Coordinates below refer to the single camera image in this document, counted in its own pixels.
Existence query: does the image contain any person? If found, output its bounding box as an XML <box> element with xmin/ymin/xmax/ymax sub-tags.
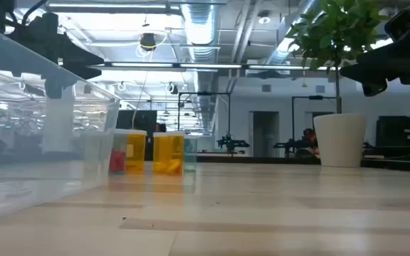
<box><xmin>299</xmin><ymin>127</ymin><xmax>320</xmax><ymax>157</ymax></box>

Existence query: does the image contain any large amber pill bottle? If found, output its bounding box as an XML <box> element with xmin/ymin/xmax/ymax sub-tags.
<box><xmin>125</xmin><ymin>129</ymin><xmax>148</xmax><ymax>174</ymax></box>

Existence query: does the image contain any black background monitor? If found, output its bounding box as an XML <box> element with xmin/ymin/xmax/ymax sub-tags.
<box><xmin>115</xmin><ymin>110</ymin><xmax>158</xmax><ymax>161</ymax></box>

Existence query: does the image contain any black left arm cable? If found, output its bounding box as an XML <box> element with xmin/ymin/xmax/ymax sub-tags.
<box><xmin>21</xmin><ymin>0</ymin><xmax>48</xmax><ymax>26</ymax></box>

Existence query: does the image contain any silver ventilation duct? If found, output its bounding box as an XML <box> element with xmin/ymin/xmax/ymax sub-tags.
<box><xmin>179</xmin><ymin>3</ymin><xmax>224</xmax><ymax>125</ymax></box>

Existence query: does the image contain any white plant pot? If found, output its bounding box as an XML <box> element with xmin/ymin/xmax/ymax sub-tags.
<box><xmin>313</xmin><ymin>112</ymin><xmax>368</xmax><ymax>168</ymax></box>

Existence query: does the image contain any black background gantry frame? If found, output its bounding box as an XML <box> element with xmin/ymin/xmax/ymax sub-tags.
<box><xmin>177</xmin><ymin>91</ymin><xmax>232</xmax><ymax>156</ymax></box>
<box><xmin>291</xmin><ymin>95</ymin><xmax>338</xmax><ymax>157</ymax></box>

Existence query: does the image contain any clear plastic bin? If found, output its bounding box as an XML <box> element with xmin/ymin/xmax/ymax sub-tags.
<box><xmin>0</xmin><ymin>21</ymin><xmax>121</xmax><ymax>223</ymax></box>

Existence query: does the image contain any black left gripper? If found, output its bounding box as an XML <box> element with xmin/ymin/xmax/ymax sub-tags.
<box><xmin>7</xmin><ymin>12</ymin><xmax>105</xmax><ymax>81</ymax></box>

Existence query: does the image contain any small amber pill bottle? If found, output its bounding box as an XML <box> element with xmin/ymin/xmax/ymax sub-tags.
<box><xmin>168</xmin><ymin>130</ymin><xmax>186</xmax><ymax>176</ymax></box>
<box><xmin>152</xmin><ymin>132</ymin><xmax>171</xmax><ymax>175</ymax></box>

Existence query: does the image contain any black ceiling-mounted camera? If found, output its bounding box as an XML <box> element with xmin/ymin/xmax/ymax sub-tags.
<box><xmin>139</xmin><ymin>32</ymin><xmax>157</xmax><ymax>52</ymax></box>

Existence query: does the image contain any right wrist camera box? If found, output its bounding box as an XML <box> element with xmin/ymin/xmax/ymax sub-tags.
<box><xmin>384</xmin><ymin>9</ymin><xmax>410</xmax><ymax>41</ymax></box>

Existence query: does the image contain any black background cabinet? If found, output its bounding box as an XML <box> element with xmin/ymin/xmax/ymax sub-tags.
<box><xmin>375</xmin><ymin>115</ymin><xmax>410</xmax><ymax>161</ymax></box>

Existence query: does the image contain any green leafy potted plant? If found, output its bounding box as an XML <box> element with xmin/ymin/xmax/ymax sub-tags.
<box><xmin>285</xmin><ymin>0</ymin><xmax>393</xmax><ymax>114</ymax></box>

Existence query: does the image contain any teal pill bottle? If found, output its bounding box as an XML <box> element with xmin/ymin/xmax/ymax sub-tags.
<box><xmin>184</xmin><ymin>134</ymin><xmax>199</xmax><ymax>174</ymax></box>

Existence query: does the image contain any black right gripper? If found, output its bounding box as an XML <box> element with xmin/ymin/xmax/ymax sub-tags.
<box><xmin>340</xmin><ymin>33</ymin><xmax>410</xmax><ymax>97</ymax></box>

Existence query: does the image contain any long LED light bar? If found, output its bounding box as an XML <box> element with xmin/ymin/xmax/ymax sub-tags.
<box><xmin>87</xmin><ymin>62</ymin><xmax>341</xmax><ymax>72</ymax></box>

